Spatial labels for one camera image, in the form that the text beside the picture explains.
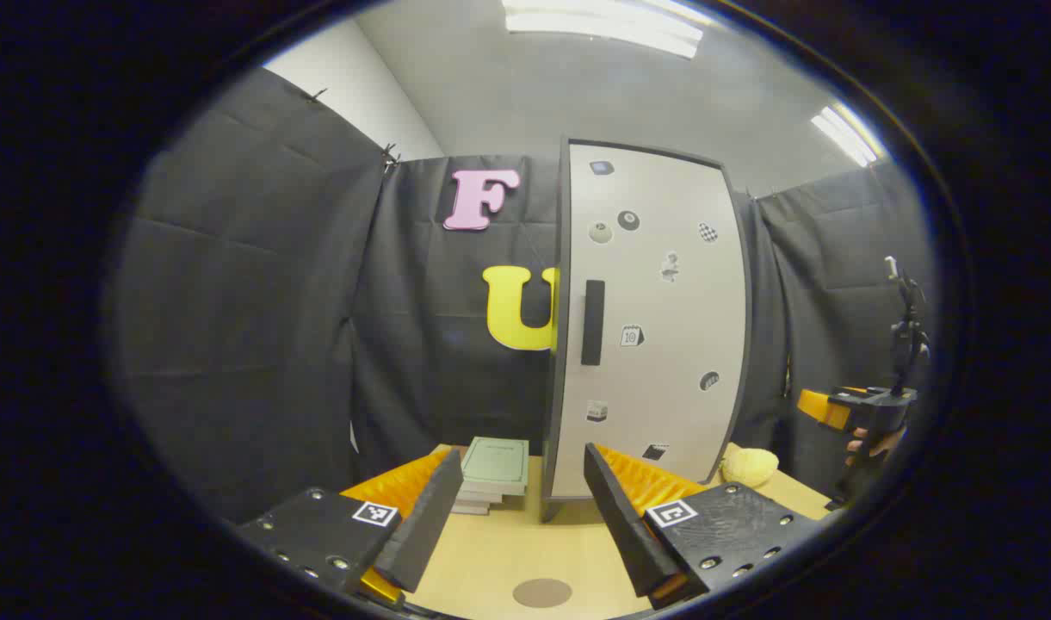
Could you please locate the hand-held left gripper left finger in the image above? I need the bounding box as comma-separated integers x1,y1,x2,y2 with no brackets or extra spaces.
237,446,464,608

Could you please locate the dark grey cabinet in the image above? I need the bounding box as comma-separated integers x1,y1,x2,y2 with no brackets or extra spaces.
540,136,754,524

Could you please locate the green book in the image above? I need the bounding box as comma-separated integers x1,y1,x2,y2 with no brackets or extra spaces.
461,437,530,497

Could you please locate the light grey cabinet door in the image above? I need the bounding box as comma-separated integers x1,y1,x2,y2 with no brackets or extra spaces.
547,142,751,500

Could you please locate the yellow plush ball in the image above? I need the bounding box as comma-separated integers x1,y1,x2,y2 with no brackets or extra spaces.
720,448,780,486

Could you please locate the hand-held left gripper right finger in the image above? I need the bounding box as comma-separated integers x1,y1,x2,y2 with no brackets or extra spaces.
584,442,823,611

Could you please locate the long ceiling light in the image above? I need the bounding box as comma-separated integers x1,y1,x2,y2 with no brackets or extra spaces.
811,103,879,167
501,0,705,59

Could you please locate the black backdrop cloth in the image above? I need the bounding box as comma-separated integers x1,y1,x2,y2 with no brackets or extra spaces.
116,67,935,522

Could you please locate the round brown coaster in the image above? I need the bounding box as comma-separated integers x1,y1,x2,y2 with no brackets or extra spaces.
513,578,573,609

